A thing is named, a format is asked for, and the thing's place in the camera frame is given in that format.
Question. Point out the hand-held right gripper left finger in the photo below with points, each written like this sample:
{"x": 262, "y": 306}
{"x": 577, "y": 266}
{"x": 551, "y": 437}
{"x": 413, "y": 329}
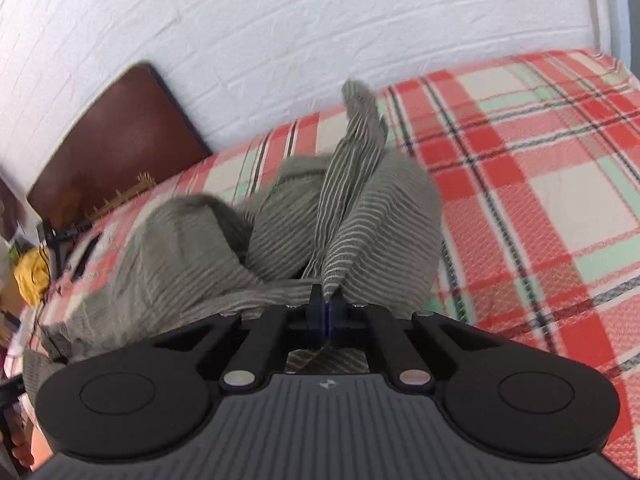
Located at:
{"x": 320, "y": 322}

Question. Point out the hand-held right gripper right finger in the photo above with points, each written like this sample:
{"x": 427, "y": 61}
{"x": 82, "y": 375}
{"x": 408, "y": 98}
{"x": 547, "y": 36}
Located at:
{"x": 334, "y": 322}

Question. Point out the grey striped shirt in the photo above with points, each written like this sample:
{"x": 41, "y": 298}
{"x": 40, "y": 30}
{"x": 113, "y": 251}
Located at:
{"x": 190, "y": 250}

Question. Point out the red plaid blanket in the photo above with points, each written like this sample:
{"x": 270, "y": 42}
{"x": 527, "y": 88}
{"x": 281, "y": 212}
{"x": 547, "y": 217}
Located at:
{"x": 525, "y": 185}

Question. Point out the black phone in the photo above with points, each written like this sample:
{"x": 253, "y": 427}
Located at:
{"x": 86, "y": 255}

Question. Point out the brown wooden headboard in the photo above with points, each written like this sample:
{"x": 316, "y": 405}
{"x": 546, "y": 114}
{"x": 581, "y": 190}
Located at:
{"x": 115, "y": 150}

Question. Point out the black tripod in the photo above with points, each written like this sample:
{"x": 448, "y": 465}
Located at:
{"x": 55, "y": 240}

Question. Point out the yellow cloth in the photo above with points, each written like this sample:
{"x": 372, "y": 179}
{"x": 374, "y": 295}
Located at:
{"x": 30, "y": 275}

